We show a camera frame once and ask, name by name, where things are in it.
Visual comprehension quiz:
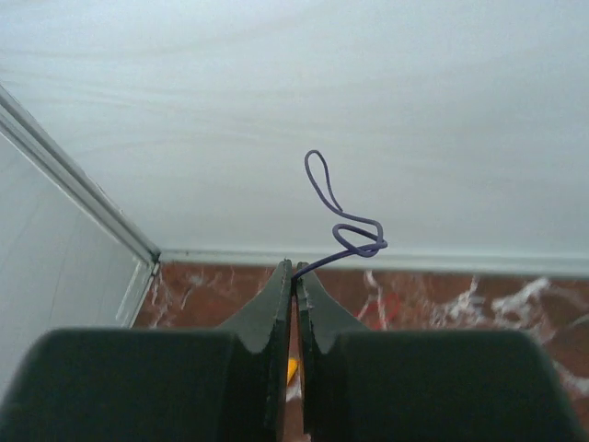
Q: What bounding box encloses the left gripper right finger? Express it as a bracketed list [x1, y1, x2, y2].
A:
[294, 265, 587, 441]

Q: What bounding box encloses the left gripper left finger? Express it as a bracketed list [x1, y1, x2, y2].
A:
[1, 261, 293, 441]

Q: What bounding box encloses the purple wire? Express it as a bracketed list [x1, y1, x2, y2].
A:
[294, 149, 389, 280]

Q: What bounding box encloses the orange handled screwdriver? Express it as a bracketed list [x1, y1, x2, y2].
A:
[286, 357, 299, 385]

